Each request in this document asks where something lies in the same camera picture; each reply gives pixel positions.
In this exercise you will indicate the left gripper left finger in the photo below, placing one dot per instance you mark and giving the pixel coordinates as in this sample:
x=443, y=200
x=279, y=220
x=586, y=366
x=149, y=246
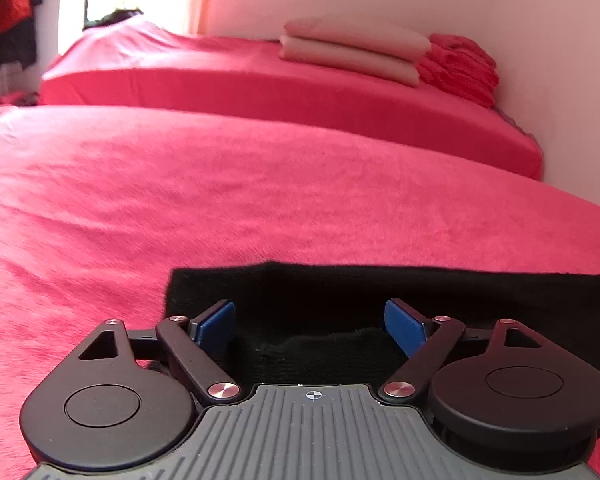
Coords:
x=190, y=343

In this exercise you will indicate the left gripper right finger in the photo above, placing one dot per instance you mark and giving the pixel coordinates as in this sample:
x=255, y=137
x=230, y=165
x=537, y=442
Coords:
x=426, y=342

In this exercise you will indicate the black knit pants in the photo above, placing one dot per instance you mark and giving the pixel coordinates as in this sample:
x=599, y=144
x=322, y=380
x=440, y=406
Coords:
x=324, y=325

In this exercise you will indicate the near bed red cover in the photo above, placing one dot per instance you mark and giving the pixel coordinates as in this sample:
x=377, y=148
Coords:
x=99, y=204

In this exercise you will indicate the lower beige folded blanket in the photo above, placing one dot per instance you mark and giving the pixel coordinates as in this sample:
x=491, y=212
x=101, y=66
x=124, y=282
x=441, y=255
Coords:
x=359, y=61

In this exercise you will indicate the beige folded blanket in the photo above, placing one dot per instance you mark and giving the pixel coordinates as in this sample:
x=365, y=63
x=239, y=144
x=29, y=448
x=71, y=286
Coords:
x=370, y=34
x=359, y=61

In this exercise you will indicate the red folded towel stack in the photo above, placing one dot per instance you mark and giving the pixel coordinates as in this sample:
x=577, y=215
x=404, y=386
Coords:
x=459, y=66

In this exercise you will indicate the far bed red sheet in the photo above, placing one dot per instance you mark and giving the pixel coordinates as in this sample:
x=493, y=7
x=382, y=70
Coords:
x=137, y=63

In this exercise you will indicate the upper beige folded blanket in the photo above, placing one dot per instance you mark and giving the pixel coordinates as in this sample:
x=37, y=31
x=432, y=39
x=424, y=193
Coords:
x=370, y=34

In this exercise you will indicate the small black cloth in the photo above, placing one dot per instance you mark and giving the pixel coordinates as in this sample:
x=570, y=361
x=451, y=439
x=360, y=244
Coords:
x=112, y=18

